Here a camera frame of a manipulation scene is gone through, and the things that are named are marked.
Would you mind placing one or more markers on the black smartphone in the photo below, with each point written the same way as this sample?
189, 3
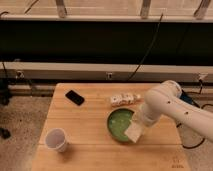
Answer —
75, 97

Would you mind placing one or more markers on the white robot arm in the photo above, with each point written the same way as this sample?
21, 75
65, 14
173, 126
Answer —
165, 99

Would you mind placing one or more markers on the black object on floor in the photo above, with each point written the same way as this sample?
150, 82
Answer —
4, 133

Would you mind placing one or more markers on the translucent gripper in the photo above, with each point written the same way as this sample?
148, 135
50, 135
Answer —
137, 119

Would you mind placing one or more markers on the green ceramic bowl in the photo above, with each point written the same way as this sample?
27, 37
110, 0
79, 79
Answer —
117, 122

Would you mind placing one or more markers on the white sponge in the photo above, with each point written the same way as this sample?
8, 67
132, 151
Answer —
134, 131

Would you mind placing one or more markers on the clear plastic cup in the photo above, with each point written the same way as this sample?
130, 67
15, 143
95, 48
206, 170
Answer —
56, 140

